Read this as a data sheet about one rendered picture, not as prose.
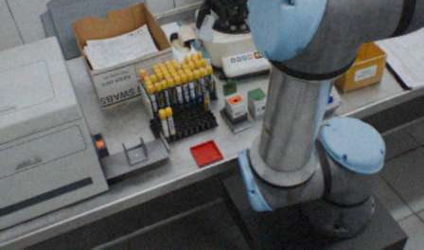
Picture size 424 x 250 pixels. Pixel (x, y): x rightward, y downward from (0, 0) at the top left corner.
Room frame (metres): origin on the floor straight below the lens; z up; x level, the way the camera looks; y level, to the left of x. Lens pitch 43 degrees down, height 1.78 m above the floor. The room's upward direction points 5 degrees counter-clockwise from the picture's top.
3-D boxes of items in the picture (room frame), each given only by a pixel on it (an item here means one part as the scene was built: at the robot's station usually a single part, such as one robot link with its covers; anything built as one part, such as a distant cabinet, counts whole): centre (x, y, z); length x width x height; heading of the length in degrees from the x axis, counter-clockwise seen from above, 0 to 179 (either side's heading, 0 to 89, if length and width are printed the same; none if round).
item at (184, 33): (1.22, 0.07, 0.92); 0.24 x 0.12 x 0.10; 20
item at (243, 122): (0.92, -0.06, 0.89); 0.09 x 0.05 x 0.04; 22
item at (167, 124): (0.91, 0.08, 0.93); 0.17 x 0.09 x 0.11; 110
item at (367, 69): (1.06, -0.43, 0.92); 0.13 x 0.13 x 0.10; 17
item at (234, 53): (1.24, -0.11, 0.94); 0.30 x 0.24 x 0.12; 11
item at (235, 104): (0.92, -0.06, 0.92); 0.05 x 0.04 x 0.06; 22
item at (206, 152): (0.80, 0.03, 0.88); 0.07 x 0.07 x 0.01; 20
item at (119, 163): (0.78, 0.22, 0.92); 0.21 x 0.07 x 0.05; 110
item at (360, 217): (0.56, -0.24, 0.99); 0.15 x 0.15 x 0.10
